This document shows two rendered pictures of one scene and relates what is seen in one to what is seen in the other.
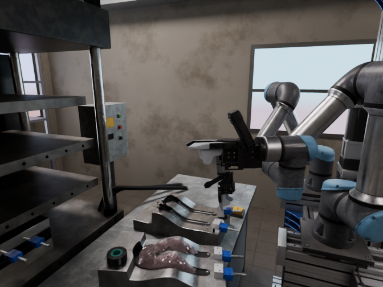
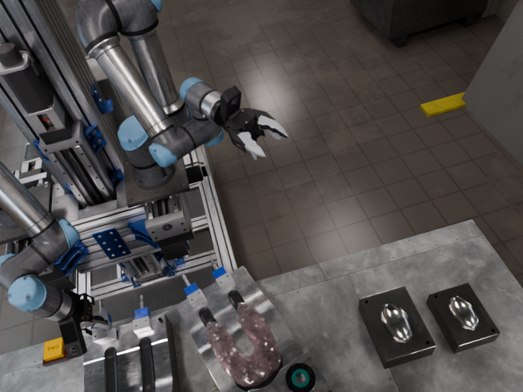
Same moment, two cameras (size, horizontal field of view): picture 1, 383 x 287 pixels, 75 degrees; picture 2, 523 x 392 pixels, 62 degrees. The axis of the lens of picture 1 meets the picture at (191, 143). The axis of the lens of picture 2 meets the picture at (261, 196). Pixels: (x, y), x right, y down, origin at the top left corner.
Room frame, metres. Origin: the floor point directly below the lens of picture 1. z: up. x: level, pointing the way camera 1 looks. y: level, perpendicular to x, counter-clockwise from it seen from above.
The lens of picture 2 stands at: (1.06, 0.63, 2.14)
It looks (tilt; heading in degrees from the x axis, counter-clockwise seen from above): 50 degrees down; 242
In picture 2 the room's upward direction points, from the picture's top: 11 degrees counter-clockwise
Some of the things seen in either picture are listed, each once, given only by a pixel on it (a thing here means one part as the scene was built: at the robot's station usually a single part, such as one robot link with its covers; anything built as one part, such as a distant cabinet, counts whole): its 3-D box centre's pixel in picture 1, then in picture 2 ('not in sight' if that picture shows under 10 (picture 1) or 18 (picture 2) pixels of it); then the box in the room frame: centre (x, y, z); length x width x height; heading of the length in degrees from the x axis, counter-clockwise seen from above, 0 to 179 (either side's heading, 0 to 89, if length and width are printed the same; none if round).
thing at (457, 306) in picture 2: not in sight; (461, 316); (0.37, 0.44, 0.83); 0.17 x 0.13 x 0.06; 68
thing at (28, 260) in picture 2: not in sight; (20, 271); (1.32, -0.27, 1.24); 0.11 x 0.11 x 0.08; 14
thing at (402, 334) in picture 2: not in sight; (394, 326); (0.54, 0.34, 0.84); 0.20 x 0.15 x 0.07; 68
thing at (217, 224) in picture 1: (225, 228); (142, 313); (1.14, -0.18, 0.89); 0.13 x 0.05 x 0.05; 68
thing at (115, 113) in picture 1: (110, 199); not in sight; (1.76, 0.62, 0.74); 0.30 x 0.22 x 1.47; 158
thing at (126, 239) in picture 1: (166, 262); (247, 345); (0.93, 0.11, 0.86); 0.50 x 0.26 x 0.11; 85
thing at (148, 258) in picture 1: (167, 252); (242, 340); (0.94, 0.10, 0.90); 0.26 x 0.18 x 0.08; 85
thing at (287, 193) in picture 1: (287, 178); (204, 127); (0.71, -0.29, 1.34); 0.11 x 0.08 x 0.11; 5
